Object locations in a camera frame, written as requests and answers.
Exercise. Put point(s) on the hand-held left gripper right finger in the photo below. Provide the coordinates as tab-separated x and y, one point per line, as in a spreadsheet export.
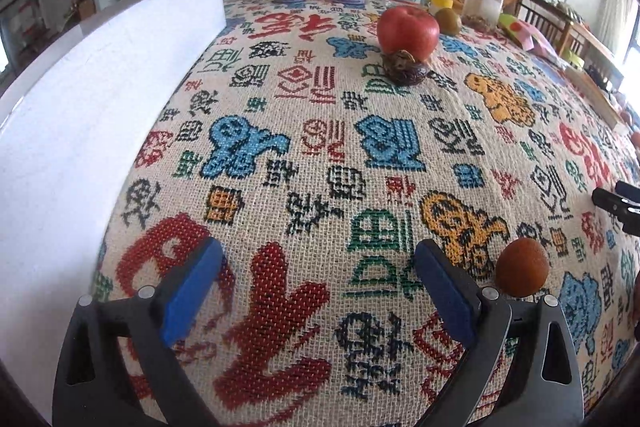
445	294

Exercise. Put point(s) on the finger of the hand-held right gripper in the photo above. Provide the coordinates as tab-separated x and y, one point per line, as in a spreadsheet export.
631	193
617	209

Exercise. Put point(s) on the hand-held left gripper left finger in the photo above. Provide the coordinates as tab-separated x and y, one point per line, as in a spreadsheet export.
192	289

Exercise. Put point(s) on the brown round fruit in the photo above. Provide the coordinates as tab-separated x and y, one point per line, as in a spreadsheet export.
521	267

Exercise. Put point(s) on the small dark mangosteen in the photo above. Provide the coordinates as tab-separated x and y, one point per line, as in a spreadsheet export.
406	69

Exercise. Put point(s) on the red apple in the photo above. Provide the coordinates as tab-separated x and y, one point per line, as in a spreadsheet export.
407	32

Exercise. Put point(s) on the thick beige book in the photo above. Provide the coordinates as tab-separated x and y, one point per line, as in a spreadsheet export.
597	94

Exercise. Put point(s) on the green small item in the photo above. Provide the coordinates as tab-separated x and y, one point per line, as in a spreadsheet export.
576	60

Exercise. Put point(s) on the printed woven tablecloth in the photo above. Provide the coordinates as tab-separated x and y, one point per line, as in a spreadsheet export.
325	157

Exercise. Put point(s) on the white sheer curtain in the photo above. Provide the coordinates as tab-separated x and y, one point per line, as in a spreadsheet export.
615	7

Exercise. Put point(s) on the pink snack packet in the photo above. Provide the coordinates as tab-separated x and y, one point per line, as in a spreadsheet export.
527	34

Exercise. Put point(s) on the dark wooden chair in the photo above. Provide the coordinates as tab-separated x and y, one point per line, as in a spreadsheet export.
542	19

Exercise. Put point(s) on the clear jar with black lid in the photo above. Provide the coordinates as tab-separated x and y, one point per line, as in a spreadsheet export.
484	4

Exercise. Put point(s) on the green kiwi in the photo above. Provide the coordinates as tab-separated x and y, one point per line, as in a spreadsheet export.
448	22

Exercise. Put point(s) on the yellow capped bottle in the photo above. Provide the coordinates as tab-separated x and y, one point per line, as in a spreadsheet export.
442	2

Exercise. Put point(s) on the wooden side cabinet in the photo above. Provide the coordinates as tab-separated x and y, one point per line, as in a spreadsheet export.
84	6

